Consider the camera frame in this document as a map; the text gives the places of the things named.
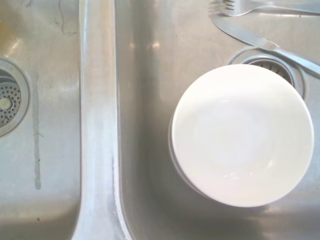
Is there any stainless steel double sink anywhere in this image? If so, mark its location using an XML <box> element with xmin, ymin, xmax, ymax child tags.
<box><xmin>0</xmin><ymin>0</ymin><xmax>320</xmax><ymax>240</ymax></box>

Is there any white ceramic bowl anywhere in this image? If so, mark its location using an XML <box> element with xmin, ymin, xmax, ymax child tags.
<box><xmin>168</xmin><ymin>63</ymin><xmax>315</xmax><ymax>208</ymax></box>

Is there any silver table knife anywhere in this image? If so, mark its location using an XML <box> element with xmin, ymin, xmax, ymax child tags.
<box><xmin>209</xmin><ymin>13</ymin><xmax>320</xmax><ymax>77</ymax></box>

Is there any silver metal fork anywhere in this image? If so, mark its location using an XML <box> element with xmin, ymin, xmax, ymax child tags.
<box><xmin>207</xmin><ymin>0</ymin><xmax>320</xmax><ymax>18</ymax></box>

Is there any metal disposal drain flange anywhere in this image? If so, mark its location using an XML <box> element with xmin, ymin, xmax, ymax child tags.
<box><xmin>227</xmin><ymin>47</ymin><xmax>309</xmax><ymax>101</ymax></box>

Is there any perforated metal drain strainer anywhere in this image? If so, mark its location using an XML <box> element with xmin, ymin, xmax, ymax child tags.
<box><xmin>0</xmin><ymin>56</ymin><xmax>32</xmax><ymax>138</ymax></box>

